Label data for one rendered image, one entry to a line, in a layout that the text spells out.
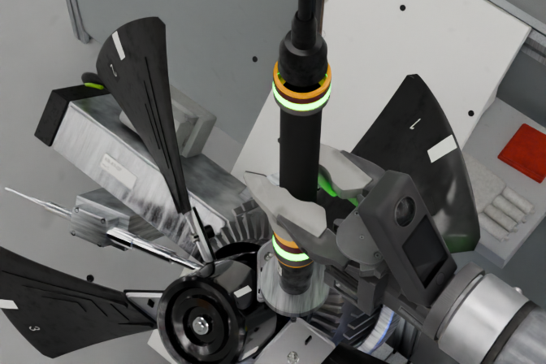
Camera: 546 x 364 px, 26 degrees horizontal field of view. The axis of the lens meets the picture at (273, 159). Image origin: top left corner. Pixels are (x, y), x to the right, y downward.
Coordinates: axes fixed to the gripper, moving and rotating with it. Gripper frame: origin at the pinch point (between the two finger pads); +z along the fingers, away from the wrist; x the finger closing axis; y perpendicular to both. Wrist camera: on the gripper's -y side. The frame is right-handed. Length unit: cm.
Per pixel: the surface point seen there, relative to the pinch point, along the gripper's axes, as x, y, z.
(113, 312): -7, 47, 20
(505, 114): 65, 72, 5
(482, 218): 46, 71, -3
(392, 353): 51, 152, 9
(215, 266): 1.0, 34.6, 9.6
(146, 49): 11.1, 19.2, 27.9
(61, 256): 23, 158, 84
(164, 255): 2, 47, 20
